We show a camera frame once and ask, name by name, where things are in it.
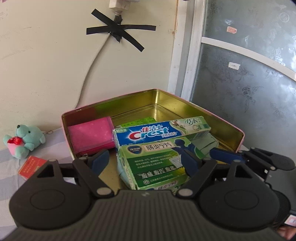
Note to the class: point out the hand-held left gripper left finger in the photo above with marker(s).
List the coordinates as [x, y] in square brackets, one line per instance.
[101, 160]

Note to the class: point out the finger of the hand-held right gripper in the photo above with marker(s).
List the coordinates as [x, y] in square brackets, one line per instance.
[224, 155]

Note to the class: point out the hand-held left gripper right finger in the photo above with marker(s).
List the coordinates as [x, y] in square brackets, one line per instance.
[189, 162]

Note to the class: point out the teal zip pouch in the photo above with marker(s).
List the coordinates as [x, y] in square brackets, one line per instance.
[205, 143]

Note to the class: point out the magenta wallet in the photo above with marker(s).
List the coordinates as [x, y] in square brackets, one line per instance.
[92, 134]

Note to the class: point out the green medicine box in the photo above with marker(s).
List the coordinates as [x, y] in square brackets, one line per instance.
[157, 162]

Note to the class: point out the blue green toothpaste box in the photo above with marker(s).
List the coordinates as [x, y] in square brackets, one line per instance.
[150, 134]

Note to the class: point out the pink tin box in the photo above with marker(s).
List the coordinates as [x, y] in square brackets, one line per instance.
[161, 99]

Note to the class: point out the small red box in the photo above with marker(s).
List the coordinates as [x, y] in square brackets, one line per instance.
[30, 166]

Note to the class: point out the teal teddy bear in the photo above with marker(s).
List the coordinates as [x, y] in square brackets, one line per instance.
[30, 136]

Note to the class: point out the person's right hand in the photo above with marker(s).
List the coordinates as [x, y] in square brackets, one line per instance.
[289, 233]

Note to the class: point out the white window sticker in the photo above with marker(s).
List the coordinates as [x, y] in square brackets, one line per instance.
[233, 65]

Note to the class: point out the striped bed sheet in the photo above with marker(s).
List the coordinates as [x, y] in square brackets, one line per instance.
[9, 171]

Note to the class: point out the pink window sticker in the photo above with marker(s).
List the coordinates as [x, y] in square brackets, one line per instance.
[232, 30]

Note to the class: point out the black tape cross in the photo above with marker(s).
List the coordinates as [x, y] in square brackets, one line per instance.
[120, 29]

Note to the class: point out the white power strip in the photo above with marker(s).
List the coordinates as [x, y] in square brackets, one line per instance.
[120, 3]

